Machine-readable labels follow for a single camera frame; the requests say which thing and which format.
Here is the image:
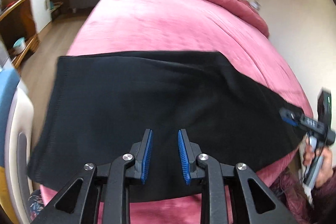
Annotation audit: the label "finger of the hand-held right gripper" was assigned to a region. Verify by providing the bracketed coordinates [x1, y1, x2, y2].
[279, 107, 306, 128]

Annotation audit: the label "white cabinet with drawer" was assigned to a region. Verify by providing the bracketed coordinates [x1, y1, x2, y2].
[29, 0, 52, 34]

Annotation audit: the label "white blue chair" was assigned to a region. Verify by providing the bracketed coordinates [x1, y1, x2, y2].
[0, 67, 36, 224]

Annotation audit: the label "black embroidered pants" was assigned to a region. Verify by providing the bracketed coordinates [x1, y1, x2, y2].
[26, 50, 306, 203]

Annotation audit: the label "wooden desk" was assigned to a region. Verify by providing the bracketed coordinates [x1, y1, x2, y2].
[0, 0, 40, 75]

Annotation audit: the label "bed with pink sheet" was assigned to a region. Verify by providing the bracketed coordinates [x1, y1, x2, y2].
[39, 0, 314, 224]

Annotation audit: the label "floral patterned cloth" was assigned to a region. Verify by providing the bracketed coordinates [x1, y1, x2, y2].
[28, 193, 47, 222]

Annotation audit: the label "person's maroon jacket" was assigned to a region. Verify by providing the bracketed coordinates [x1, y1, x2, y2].
[270, 168, 315, 224]

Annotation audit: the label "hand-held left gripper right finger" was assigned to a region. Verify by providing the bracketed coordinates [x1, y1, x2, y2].
[178, 129, 298, 224]

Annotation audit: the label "person's right forearm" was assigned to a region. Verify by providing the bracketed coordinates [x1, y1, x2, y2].
[311, 165, 336, 224]

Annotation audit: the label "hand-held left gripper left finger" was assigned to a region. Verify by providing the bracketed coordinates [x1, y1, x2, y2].
[31, 129, 154, 224]

